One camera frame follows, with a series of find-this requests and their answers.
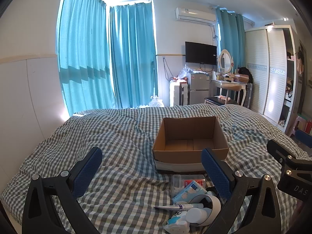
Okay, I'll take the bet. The pink plastic stool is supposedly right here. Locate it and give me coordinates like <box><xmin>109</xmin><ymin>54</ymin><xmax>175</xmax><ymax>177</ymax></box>
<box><xmin>288</xmin><ymin>116</ymin><xmax>312</xmax><ymax>137</ymax></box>

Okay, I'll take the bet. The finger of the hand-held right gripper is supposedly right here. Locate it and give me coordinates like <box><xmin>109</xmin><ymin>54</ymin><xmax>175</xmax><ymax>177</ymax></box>
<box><xmin>294</xmin><ymin>129</ymin><xmax>312</xmax><ymax>150</ymax></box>
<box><xmin>266</xmin><ymin>139</ymin><xmax>303</xmax><ymax>167</ymax></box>

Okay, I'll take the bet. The white drawer unit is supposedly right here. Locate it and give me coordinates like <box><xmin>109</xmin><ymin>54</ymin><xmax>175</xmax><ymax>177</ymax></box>
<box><xmin>169</xmin><ymin>82</ymin><xmax>190</xmax><ymax>107</ymax></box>

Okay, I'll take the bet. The black bench stool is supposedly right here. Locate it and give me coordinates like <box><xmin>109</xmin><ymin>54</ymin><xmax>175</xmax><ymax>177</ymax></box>
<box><xmin>204</xmin><ymin>96</ymin><xmax>238</xmax><ymax>106</ymax></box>

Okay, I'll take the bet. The white sliding wardrobe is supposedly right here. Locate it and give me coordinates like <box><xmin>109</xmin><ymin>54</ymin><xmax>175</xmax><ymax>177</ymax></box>
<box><xmin>244</xmin><ymin>25</ymin><xmax>293</xmax><ymax>125</ymax></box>

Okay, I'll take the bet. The blue and white toy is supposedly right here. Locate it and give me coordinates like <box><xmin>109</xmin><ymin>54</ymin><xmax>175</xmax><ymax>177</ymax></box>
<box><xmin>164</xmin><ymin>211</ymin><xmax>190</xmax><ymax>234</ymax></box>

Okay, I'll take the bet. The brown cardboard box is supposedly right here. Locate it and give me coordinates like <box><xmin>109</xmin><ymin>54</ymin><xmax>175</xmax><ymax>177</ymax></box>
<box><xmin>152</xmin><ymin>116</ymin><xmax>230</xmax><ymax>172</ymax></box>

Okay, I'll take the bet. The open wardrobe shelf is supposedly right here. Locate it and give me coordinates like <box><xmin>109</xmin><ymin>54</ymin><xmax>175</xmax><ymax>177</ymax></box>
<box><xmin>278</xmin><ymin>28</ymin><xmax>308</xmax><ymax>129</ymax></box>

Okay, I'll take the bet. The silver fridge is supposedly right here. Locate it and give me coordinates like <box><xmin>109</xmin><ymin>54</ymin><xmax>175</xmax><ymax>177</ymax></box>
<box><xmin>188</xmin><ymin>73</ymin><xmax>211</xmax><ymax>105</ymax></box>

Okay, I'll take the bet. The wide teal curtain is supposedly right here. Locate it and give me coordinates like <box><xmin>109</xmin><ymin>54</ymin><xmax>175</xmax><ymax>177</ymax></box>
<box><xmin>56</xmin><ymin>0</ymin><xmax>116</xmax><ymax>117</ymax></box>

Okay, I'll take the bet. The clear plastic jar red label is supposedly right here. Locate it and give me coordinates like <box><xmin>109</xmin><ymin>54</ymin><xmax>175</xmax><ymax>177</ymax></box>
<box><xmin>171</xmin><ymin>174</ymin><xmax>206</xmax><ymax>199</ymax></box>

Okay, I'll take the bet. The black television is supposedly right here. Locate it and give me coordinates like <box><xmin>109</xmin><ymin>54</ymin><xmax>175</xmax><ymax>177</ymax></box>
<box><xmin>185</xmin><ymin>41</ymin><xmax>218</xmax><ymax>66</ymax></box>

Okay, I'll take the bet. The clear plastic bag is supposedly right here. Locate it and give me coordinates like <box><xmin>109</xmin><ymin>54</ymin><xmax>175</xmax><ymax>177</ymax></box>
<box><xmin>177</xmin><ymin>65</ymin><xmax>193</xmax><ymax>79</ymax></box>
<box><xmin>148</xmin><ymin>95</ymin><xmax>164</xmax><ymax>108</ymax></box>

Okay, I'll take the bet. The narrow teal curtain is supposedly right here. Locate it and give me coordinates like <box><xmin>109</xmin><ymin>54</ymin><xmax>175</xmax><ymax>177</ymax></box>
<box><xmin>216</xmin><ymin>8</ymin><xmax>246</xmax><ymax>69</ymax></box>

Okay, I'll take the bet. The white vanity table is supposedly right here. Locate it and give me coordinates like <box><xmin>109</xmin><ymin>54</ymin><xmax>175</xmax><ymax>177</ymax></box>
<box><xmin>211</xmin><ymin>78</ymin><xmax>249</xmax><ymax>106</ymax></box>

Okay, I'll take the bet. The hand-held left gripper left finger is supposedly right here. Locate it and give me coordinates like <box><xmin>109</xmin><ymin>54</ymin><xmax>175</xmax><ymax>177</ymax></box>
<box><xmin>22</xmin><ymin>147</ymin><xmax>103</xmax><ymax>234</ymax></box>

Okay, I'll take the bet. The white toothpaste tube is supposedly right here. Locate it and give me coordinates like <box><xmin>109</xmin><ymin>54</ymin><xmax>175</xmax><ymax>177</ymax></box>
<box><xmin>153</xmin><ymin>203</ymin><xmax>204</xmax><ymax>211</ymax></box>

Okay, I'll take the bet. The white air conditioner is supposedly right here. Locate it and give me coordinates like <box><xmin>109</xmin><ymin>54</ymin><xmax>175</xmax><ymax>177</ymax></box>
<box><xmin>175</xmin><ymin>7</ymin><xmax>217</xmax><ymax>25</ymax></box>

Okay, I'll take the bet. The black bag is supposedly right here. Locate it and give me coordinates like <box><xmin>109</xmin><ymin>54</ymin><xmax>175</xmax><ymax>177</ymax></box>
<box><xmin>237</xmin><ymin>66</ymin><xmax>253</xmax><ymax>84</ymax></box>

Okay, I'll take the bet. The grey checked blanket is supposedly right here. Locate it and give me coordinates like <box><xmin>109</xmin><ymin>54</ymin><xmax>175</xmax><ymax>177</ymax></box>
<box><xmin>0</xmin><ymin>104</ymin><xmax>311</xmax><ymax>234</ymax></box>

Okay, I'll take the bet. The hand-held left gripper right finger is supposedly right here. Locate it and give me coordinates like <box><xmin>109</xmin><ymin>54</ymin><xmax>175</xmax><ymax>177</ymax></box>
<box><xmin>200</xmin><ymin>148</ymin><xmax>284</xmax><ymax>234</ymax></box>

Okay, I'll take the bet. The blue tissue packet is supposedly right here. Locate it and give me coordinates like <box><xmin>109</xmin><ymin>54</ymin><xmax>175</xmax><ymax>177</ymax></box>
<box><xmin>172</xmin><ymin>180</ymin><xmax>207</xmax><ymax>205</ymax></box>

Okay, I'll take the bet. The white oval mirror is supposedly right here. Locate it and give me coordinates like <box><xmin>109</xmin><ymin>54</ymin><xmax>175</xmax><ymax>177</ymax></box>
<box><xmin>218</xmin><ymin>49</ymin><xmax>233</xmax><ymax>73</ymax></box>

